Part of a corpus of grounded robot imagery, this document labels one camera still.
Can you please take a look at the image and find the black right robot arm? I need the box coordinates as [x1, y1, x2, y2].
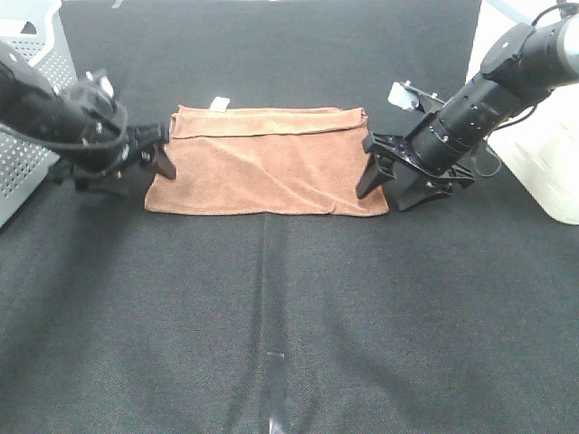
[356, 1, 578, 211]

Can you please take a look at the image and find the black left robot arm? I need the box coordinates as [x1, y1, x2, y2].
[1, 43, 176, 196]

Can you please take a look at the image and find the brown terry towel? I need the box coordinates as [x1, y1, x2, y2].
[144, 106, 389, 217]

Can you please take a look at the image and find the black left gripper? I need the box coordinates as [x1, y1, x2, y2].
[71, 88, 176, 197]

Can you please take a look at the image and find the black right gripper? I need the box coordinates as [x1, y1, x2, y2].
[356, 113, 475, 212]

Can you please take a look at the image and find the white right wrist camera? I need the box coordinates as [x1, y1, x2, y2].
[387, 81, 420, 111]

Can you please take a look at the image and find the black table mat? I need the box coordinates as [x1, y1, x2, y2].
[1, 1, 578, 433]

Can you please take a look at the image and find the grey perforated laundry basket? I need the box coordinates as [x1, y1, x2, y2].
[0, 0, 79, 230]

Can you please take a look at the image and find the black tape strip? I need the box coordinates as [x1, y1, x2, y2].
[266, 352, 290, 434]

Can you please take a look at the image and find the white plastic bin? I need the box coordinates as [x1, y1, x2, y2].
[466, 1, 578, 225]

